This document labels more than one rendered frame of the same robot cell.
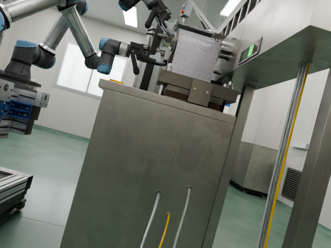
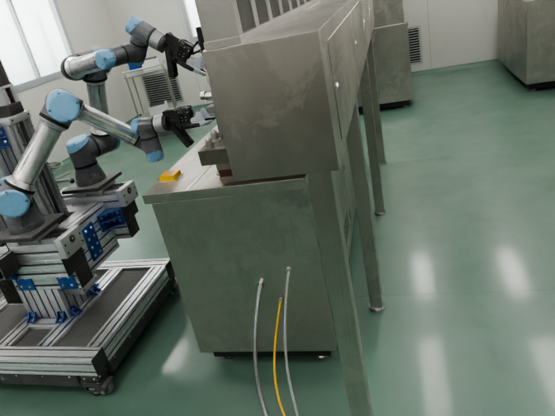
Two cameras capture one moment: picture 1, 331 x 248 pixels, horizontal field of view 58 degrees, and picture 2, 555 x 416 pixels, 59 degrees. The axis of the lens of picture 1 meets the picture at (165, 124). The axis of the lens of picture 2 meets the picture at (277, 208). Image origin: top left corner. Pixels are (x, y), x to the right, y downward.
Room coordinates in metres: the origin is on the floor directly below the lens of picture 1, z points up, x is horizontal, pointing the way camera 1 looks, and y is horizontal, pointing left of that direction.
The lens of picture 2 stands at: (-0.15, -0.78, 1.53)
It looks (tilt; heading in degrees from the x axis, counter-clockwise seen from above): 24 degrees down; 21
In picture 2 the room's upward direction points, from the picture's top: 12 degrees counter-clockwise
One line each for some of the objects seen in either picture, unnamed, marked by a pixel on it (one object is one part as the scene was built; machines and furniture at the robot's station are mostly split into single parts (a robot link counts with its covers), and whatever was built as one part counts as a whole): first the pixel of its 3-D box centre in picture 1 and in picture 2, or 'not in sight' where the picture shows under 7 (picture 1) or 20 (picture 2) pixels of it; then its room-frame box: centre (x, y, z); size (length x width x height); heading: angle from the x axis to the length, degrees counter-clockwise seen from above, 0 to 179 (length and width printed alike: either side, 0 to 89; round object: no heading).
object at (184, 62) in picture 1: (192, 69); not in sight; (1.66, -0.06, 1.11); 0.23 x 0.01 x 0.18; 94
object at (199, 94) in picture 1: (200, 93); not in sight; (1.45, -0.12, 0.96); 0.10 x 0.03 x 0.11; 94
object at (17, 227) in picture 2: not in sight; (23, 215); (1.32, 0.92, 0.87); 0.15 x 0.15 x 0.10
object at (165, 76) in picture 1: (195, 87); (253, 145); (1.54, -0.10, 1.00); 0.40 x 0.16 x 0.06; 94
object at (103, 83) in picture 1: (156, 111); (283, 106); (2.65, 0.10, 0.88); 2.52 x 0.66 x 0.04; 4
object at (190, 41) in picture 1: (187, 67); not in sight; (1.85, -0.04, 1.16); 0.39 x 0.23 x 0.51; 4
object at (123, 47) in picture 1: (124, 49); (162, 123); (1.64, 0.32, 1.11); 0.08 x 0.05 x 0.08; 4
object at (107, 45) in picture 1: (110, 46); (145, 126); (1.63, 0.40, 1.11); 0.11 x 0.08 x 0.09; 94
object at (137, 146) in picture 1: (144, 161); (299, 174); (2.65, 0.09, 0.43); 2.52 x 0.64 x 0.86; 4
